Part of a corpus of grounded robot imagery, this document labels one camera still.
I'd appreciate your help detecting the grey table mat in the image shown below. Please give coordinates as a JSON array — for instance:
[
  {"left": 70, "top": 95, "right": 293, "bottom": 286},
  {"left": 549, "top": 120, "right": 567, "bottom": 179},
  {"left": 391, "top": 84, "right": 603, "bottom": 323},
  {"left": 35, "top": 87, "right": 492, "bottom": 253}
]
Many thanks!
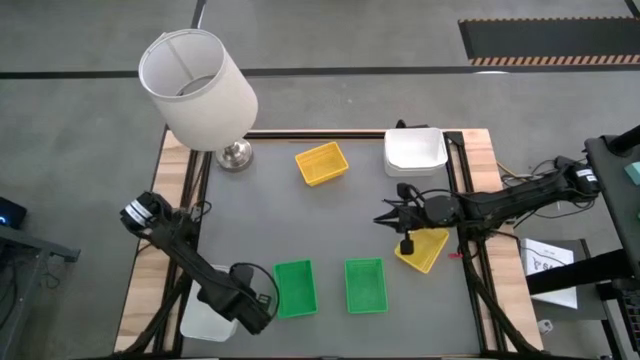
[{"left": 180, "top": 137, "right": 482, "bottom": 358}]

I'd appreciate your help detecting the purple grid crate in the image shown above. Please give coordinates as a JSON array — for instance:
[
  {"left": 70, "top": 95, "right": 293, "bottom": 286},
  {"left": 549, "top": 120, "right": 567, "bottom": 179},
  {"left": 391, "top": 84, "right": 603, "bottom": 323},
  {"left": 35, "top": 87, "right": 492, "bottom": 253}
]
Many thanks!
[{"left": 621, "top": 292, "right": 640, "bottom": 341}]

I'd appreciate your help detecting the grey metal stand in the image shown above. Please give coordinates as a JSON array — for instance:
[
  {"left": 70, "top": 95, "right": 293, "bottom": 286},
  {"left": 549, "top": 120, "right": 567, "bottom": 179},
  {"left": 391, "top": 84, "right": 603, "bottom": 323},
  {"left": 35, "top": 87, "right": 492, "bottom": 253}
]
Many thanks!
[{"left": 0, "top": 224, "right": 81, "bottom": 360}]

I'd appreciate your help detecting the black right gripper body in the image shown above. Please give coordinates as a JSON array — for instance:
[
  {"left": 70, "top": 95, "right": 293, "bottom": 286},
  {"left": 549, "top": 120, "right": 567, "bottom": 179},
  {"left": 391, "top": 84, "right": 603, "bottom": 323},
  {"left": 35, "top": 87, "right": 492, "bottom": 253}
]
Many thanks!
[{"left": 395, "top": 183, "right": 432, "bottom": 256}]

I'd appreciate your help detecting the black aluminium table frame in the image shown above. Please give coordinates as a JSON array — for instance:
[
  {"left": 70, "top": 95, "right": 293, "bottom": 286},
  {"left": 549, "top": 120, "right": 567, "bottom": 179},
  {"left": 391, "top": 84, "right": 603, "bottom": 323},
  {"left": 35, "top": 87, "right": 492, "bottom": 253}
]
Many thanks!
[{"left": 114, "top": 127, "right": 546, "bottom": 360}]

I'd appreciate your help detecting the black equipment cart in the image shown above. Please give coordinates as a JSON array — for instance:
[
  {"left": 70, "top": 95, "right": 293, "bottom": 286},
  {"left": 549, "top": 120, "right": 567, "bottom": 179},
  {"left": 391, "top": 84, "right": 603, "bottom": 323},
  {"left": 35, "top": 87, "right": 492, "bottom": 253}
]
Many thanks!
[{"left": 525, "top": 123, "right": 640, "bottom": 360}]

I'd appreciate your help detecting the black device with blue light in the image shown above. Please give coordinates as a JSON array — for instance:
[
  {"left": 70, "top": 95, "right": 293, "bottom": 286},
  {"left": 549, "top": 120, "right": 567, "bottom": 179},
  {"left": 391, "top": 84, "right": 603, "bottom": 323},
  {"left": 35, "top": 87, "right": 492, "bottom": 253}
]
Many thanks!
[{"left": 0, "top": 195, "right": 29, "bottom": 231}]

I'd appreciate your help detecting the white printed cardboard box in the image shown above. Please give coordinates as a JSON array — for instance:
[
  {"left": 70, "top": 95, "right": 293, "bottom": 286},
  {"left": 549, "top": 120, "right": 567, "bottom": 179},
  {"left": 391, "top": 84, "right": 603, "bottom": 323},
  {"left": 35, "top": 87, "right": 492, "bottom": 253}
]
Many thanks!
[{"left": 519, "top": 238, "right": 579, "bottom": 311}]

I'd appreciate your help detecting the black hazard-striped floor mat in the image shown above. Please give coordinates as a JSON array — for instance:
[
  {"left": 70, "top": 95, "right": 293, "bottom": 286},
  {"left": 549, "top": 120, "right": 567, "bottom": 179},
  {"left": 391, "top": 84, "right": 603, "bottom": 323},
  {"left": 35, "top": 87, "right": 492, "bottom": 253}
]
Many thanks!
[{"left": 458, "top": 16, "right": 640, "bottom": 67}]

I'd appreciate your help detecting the white shade table lamp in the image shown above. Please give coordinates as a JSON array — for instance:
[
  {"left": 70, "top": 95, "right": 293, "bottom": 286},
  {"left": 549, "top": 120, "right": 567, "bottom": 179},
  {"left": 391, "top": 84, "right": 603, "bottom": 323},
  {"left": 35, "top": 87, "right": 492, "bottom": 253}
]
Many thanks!
[{"left": 138, "top": 28, "right": 260, "bottom": 172}]

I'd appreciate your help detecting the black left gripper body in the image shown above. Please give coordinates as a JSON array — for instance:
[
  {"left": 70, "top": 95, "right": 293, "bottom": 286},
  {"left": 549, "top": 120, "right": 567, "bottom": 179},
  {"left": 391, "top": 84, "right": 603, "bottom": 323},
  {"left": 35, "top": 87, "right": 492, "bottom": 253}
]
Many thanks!
[{"left": 219, "top": 263, "right": 275, "bottom": 336}]

